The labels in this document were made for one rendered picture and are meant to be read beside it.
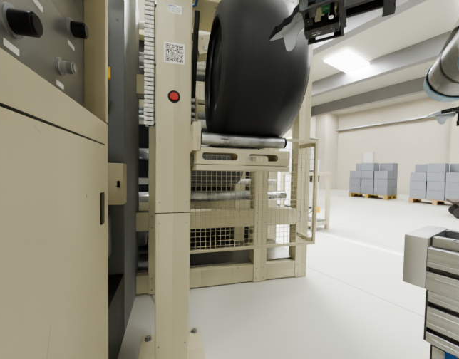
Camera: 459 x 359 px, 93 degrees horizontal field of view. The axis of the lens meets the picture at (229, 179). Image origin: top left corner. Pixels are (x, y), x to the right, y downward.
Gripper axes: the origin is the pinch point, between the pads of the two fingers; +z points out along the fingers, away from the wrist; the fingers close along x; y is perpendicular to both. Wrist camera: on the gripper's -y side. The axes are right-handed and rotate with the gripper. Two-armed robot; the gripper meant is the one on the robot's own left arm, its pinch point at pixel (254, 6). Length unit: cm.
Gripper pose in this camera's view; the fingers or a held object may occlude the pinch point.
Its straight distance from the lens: 47.8
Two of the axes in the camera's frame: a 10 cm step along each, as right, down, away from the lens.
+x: 4.9, 1.1, 8.6
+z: -8.7, -0.3, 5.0
